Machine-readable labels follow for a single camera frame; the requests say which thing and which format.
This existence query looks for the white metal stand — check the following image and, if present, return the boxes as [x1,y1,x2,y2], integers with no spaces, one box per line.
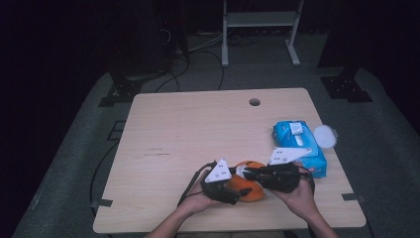
[221,0,305,68]

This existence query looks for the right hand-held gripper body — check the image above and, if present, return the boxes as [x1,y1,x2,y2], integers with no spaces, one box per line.
[261,147,313,194]

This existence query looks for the thin black floor cable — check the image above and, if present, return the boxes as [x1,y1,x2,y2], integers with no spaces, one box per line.
[89,141,121,213]

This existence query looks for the person's right hand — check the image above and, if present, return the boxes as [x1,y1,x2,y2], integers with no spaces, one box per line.
[270,162,317,220]

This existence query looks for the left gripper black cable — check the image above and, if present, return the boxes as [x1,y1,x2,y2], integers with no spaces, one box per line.
[176,160,218,207]

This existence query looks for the white floor cables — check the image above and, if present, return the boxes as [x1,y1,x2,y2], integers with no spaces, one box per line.
[188,32,224,54]

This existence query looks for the black tape strip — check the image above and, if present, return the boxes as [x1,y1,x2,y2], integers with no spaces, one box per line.
[341,192,367,203]
[90,197,114,209]

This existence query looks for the white round dish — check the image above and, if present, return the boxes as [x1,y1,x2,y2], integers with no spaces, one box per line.
[312,124,339,150]

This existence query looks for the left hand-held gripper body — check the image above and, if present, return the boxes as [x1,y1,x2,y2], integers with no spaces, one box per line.
[200,158,243,206]

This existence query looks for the blue wet wipes pack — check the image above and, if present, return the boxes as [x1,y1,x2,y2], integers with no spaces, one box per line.
[271,119,328,179]

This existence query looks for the person's left hand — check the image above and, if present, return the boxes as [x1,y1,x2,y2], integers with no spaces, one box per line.
[177,178,217,216]

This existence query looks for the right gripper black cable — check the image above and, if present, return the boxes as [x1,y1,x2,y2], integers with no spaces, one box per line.
[296,166,316,194]

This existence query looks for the orange plush toy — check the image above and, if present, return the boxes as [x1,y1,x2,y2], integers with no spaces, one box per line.
[227,160,267,203]

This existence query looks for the black stand base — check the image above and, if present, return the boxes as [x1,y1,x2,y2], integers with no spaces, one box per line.
[97,69,166,108]
[318,64,374,104]

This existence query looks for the white wet wipe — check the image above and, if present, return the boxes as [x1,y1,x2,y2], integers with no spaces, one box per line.
[235,165,253,179]

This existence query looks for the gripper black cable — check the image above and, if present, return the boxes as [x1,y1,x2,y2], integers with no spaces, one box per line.
[176,160,218,207]
[296,166,316,194]

